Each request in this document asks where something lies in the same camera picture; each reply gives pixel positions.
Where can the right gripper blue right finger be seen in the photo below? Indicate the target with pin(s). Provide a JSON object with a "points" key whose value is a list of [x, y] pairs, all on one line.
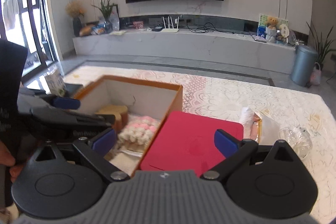
{"points": [[236, 153]]}

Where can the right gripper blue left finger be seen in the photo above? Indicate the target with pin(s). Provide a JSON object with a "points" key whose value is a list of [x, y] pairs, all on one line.
{"points": [[91, 152]]}

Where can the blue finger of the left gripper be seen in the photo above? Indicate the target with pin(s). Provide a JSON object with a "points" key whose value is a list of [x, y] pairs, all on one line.
{"points": [[106, 119], [65, 103]]}

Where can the yellow snack packet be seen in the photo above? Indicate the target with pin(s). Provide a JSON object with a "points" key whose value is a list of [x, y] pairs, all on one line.
{"points": [[256, 128]]}

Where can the person left hand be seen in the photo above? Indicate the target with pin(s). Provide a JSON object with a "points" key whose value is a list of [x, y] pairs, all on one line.
{"points": [[8, 160]]}

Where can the small milk carton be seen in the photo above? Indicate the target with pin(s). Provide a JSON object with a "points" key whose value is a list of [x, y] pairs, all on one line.
{"points": [[55, 82]]}

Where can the pink white crochet hat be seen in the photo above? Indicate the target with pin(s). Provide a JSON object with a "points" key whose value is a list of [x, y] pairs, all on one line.
{"points": [[139, 130]]}

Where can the orange white cardboard box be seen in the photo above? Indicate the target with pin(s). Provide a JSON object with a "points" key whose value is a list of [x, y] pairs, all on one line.
{"points": [[141, 108]]}

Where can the red transparent toy box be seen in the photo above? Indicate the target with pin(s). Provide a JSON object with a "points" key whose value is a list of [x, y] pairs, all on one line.
{"points": [[186, 142]]}

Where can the clear plastic wrap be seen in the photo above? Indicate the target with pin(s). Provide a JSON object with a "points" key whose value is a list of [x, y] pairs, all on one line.
{"points": [[299, 139]]}

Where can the yellow dried flower vase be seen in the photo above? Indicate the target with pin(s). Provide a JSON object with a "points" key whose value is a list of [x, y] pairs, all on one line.
{"points": [[75, 10]]}

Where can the green plant in glass vase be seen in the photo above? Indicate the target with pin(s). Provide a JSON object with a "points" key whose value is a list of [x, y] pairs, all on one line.
{"points": [[106, 8]]}

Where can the marble tv console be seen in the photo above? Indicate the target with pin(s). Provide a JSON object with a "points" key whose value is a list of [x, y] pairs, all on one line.
{"points": [[233, 49]]}

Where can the white wifi router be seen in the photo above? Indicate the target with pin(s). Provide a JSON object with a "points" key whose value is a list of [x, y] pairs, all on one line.
{"points": [[169, 26]]}

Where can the blue metal trash can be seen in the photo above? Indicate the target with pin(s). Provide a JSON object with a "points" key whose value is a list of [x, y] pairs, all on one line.
{"points": [[305, 58]]}

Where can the teddy bear figure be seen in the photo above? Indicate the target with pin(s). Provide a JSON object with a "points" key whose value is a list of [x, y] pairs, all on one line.
{"points": [[271, 29]]}

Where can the floor plant by trash can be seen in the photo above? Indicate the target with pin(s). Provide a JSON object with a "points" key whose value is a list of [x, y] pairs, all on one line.
{"points": [[321, 44]]}

